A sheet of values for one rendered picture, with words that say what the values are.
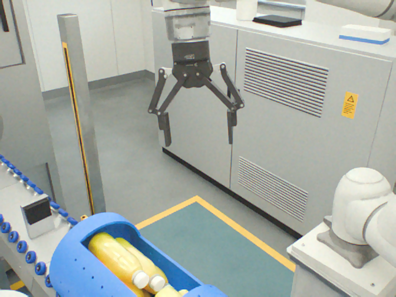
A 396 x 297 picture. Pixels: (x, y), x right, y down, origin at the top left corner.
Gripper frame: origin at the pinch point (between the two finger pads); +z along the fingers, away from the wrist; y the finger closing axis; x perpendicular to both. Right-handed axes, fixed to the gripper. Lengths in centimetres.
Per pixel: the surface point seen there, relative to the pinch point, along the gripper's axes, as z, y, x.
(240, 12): -28, 4, 217
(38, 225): 45, -73, 43
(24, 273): 57, -74, 29
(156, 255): 43, -20, 20
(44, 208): 38, -69, 43
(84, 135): 18, -62, 72
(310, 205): 101, 46, 160
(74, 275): 36, -36, 0
